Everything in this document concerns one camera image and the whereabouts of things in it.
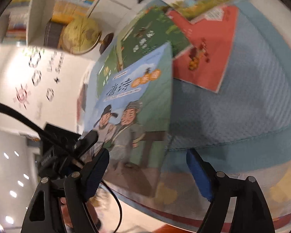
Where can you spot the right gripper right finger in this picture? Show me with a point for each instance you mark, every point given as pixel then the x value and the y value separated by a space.
pixel 251 213

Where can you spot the bright green insect book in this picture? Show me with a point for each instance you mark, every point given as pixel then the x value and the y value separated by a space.
pixel 110 66

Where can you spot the green book with wheat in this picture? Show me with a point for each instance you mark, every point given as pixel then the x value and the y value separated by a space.
pixel 152 29

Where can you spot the antique yellow desk globe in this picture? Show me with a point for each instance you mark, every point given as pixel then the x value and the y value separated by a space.
pixel 82 35

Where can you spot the stack of sorted books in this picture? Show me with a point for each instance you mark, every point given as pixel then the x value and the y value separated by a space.
pixel 81 103

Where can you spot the light blue sky book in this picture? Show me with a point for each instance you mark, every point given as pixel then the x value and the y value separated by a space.
pixel 132 117

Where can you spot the white bookshelf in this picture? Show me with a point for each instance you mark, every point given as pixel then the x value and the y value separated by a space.
pixel 107 13

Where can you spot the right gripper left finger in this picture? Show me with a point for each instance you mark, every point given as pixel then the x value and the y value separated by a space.
pixel 44 212

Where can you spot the light blue table mat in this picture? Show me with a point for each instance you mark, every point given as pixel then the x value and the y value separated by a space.
pixel 244 129

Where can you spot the salmon red poetry book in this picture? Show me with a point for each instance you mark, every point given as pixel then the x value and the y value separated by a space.
pixel 204 61

